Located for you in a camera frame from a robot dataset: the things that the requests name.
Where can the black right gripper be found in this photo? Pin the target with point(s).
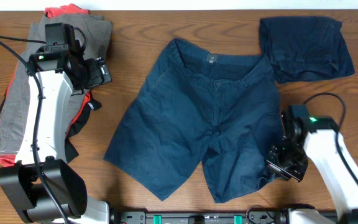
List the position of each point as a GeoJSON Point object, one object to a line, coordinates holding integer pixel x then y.
{"type": "Point", "coordinates": [271, 162]}

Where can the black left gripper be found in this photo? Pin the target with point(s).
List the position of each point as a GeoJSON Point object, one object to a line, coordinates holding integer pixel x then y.
{"type": "Point", "coordinates": [100, 72]}

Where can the navy blue shorts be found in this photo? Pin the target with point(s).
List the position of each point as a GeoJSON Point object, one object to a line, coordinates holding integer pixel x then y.
{"type": "Point", "coordinates": [195, 107]}

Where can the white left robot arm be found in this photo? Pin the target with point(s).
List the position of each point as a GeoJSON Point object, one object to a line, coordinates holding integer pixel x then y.
{"type": "Point", "coordinates": [41, 186]}

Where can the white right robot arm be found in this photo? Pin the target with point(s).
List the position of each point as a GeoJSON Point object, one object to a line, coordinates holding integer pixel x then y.
{"type": "Point", "coordinates": [317, 139]}

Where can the grey folded shorts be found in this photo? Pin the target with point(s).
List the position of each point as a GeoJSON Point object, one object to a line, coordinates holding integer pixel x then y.
{"type": "Point", "coordinates": [13, 115]}

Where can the folded dark navy garment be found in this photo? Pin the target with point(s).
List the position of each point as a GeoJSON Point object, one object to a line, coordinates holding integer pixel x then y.
{"type": "Point", "coordinates": [305, 49]}

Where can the red folded garment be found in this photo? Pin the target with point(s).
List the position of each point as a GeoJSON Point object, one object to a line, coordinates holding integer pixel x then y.
{"type": "Point", "coordinates": [51, 12]}

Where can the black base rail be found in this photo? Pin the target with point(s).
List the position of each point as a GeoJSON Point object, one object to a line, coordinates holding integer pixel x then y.
{"type": "Point", "coordinates": [250, 217]}

